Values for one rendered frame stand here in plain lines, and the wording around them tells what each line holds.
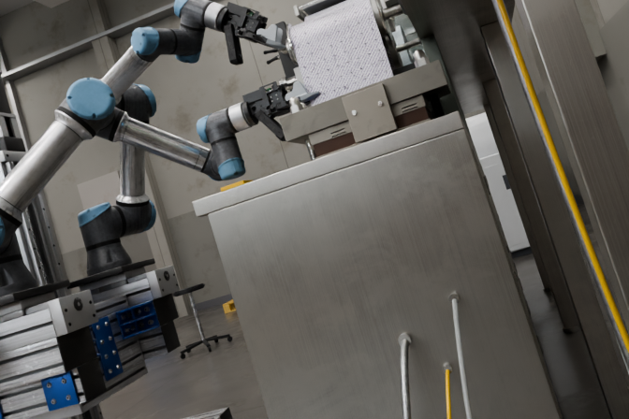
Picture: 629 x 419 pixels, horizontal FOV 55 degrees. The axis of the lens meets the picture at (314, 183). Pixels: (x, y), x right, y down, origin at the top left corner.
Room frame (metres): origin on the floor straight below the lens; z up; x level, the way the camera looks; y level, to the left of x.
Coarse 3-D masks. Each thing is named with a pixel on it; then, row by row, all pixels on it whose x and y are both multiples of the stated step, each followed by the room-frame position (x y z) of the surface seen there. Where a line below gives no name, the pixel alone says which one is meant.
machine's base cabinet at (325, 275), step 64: (320, 192) 1.37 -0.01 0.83; (384, 192) 1.33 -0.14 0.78; (448, 192) 1.29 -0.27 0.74; (256, 256) 1.42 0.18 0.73; (320, 256) 1.38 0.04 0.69; (384, 256) 1.34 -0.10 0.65; (448, 256) 1.31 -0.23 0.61; (512, 256) 3.67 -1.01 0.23; (256, 320) 1.43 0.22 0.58; (320, 320) 1.39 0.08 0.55; (384, 320) 1.35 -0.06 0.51; (448, 320) 1.32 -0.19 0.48; (512, 320) 1.28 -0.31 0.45; (320, 384) 1.40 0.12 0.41; (384, 384) 1.36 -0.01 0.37; (512, 384) 1.29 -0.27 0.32
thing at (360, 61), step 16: (368, 32) 1.57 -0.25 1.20; (336, 48) 1.59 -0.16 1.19; (352, 48) 1.58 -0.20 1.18; (368, 48) 1.57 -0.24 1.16; (384, 48) 1.56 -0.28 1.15; (304, 64) 1.62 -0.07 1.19; (320, 64) 1.61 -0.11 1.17; (336, 64) 1.59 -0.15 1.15; (352, 64) 1.58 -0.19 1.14; (368, 64) 1.57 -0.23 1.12; (384, 64) 1.56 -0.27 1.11; (304, 80) 1.62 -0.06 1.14; (320, 80) 1.61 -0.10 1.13; (336, 80) 1.60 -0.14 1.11; (352, 80) 1.59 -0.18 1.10; (368, 80) 1.58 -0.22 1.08; (320, 96) 1.61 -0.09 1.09; (336, 96) 1.60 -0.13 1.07
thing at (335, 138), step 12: (420, 96) 1.36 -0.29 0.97; (396, 108) 1.38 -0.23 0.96; (408, 108) 1.37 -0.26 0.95; (420, 108) 1.37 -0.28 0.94; (396, 120) 1.38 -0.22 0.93; (408, 120) 1.37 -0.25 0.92; (420, 120) 1.37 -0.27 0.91; (324, 132) 1.43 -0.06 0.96; (336, 132) 1.43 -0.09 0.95; (348, 132) 1.41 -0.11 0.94; (312, 144) 1.44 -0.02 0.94; (324, 144) 1.43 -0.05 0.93; (336, 144) 1.42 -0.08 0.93; (348, 144) 1.41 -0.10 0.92
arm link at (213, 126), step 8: (216, 112) 1.67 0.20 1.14; (224, 112) 1.66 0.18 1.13; (200, 120) 1.68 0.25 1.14; (208, 120) 1.67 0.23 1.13; (216, 120) 1.66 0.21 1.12; (224, 120) 1.65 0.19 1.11; (200, 128) 1.67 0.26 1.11; (208, 128) 1.67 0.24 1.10; (216, 128) 1.66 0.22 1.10; (224, 128) 1.66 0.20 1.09; (232, 128) 1.66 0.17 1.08; (200, 136) 1.68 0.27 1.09; (208, 136) 1.68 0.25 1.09; (216, 136) 1.66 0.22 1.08; (224, 136) 1.66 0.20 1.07; (232, 136) 1.68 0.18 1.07
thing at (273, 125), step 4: (256, 112) 1.65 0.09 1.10; (260, 112) 1.64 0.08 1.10; (256, 116) 1.64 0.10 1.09; (260, 116) 1.64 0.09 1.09; (264, 116) 1.64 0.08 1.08; (268, 116) 1.64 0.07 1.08; (260, 120) 1.64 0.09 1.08; (264, 120) 1.64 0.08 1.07; (268, 120) 1.64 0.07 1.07; (272, 120) 1.64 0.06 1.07; (264, 124) 1.64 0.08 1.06; (268, 124) 1.64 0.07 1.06; (272, 124) 1.63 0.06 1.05; (276, 124) 1.63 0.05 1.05; (280, 124) 1.66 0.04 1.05; (272, 128) 1.63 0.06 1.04; (276, 128) 1.63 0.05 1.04; (280, 128) 1.63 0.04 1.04; (272, 132) 1.64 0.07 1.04; (276, 132) 1.63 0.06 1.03; (280, 132) 1.63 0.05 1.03; (276, 136) 1.64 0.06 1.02; (280, 136) 1.63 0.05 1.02; (284, 136) 1.63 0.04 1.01; (284, 140) 1.64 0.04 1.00
